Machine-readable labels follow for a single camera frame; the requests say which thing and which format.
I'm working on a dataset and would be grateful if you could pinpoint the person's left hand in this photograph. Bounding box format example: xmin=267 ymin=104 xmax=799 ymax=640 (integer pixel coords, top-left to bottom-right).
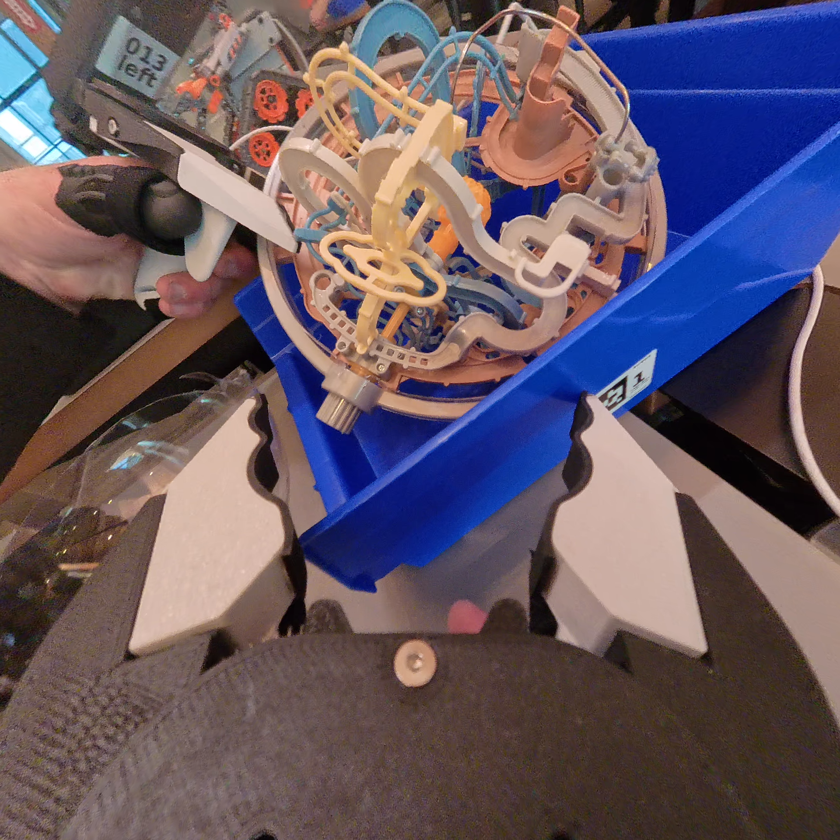
xmin=0 ymin=155 xmax=259 ymax=320

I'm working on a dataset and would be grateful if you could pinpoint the clear plastic dome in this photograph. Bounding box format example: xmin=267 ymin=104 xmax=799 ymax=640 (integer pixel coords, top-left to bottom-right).
xmin=0 ymin=374 xmax=290 ymax=657

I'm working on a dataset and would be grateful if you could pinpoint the blue plastic bin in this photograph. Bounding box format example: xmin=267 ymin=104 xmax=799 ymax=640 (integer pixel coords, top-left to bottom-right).
xmin=233 ymin=0 xmax=840 ymax=593

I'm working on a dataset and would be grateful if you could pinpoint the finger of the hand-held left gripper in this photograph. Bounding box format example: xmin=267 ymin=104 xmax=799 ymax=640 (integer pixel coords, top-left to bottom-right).
xmin=176 ymin=151 xmax=301 ymax=256

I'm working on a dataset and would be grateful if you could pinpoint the white cable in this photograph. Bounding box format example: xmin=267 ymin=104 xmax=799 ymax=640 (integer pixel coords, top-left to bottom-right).
xmin=787 ymin=262 xmax=840 ymax=519

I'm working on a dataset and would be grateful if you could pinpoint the colourful plastic maze ball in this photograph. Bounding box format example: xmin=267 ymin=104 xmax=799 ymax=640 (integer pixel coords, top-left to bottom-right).
xmin=255 ymin=0 xmax=670 ymax=435

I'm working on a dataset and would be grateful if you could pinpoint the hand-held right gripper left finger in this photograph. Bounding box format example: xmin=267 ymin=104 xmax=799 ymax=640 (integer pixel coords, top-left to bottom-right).
xmin=126 ymin=394 xmax=308 ymax=658

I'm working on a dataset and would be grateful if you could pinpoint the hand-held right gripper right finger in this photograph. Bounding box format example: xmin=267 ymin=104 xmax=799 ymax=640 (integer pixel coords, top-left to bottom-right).
xmin=529 ymin=392 xmax=711 ymax=660

